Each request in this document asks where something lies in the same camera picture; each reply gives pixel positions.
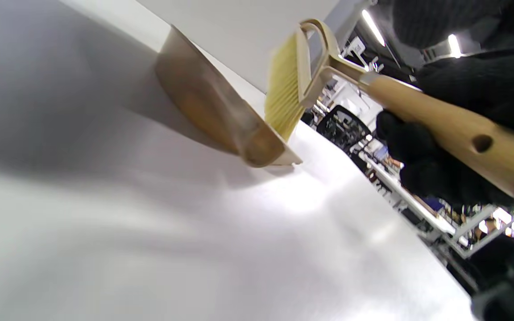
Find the person's right hand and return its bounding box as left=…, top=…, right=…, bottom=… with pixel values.
left=375, top=45, right=514, bottom=211

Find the person's left hand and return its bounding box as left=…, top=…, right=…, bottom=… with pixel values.
left=391, top=0, right=514, bottom=50

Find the beige brush with wooden handle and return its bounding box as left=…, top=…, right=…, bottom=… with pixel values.
left=264, top=19, right=514, bottom=199

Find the beige plastic dustpan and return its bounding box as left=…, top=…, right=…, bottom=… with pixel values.
left=154, top=25, right=303, bottom=169

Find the ceiling light strip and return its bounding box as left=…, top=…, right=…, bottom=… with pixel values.
left=447, top=33, right=463, bottom=59
left=361, top=9, right=386, bottom=47

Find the white metal rack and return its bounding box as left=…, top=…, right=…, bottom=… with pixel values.
left=360, top=149, right=514, bottom=260

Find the black mesh office chair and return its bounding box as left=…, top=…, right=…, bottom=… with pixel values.
left=316, top=105, right=372, bottom=156

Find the white partition panel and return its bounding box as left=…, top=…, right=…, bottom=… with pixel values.
left=61, top=0, right=342, bottom=94

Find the white table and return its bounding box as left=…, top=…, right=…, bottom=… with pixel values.
left=0, top=0, right=478, bottom=321

